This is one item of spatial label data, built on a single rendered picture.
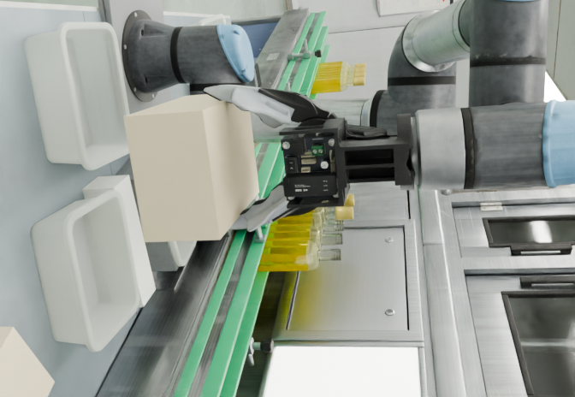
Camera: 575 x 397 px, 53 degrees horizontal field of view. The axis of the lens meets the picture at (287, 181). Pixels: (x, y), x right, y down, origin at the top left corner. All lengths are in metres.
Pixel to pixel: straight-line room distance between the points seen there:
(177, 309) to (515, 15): 0.86
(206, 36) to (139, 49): 0.13
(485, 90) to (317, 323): 0.87
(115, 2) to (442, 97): 0.63
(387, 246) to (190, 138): 1.11
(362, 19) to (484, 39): 6.68
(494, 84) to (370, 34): 6.74
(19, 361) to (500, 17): 0.67
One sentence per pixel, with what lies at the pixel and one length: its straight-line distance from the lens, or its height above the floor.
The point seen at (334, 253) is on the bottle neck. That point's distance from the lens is 1.34.
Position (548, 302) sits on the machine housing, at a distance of 1.50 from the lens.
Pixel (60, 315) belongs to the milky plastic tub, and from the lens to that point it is 0.95.
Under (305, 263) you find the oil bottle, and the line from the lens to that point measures 1.34.
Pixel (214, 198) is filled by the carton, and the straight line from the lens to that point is 0.52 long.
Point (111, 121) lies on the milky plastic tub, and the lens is 1.06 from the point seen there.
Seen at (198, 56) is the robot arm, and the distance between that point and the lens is 1.16.
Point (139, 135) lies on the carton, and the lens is 0.53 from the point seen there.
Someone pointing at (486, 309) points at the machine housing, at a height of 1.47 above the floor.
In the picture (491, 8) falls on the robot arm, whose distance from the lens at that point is 0.62.
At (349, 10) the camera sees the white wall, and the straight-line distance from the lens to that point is 7.27.
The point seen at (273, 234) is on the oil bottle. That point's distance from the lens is 1.40.
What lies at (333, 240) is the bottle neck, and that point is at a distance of 1.38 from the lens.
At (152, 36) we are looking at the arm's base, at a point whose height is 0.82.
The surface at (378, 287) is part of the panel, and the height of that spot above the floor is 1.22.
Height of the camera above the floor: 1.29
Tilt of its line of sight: 11 degrees down
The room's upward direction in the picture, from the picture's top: 87 degrees clockwise
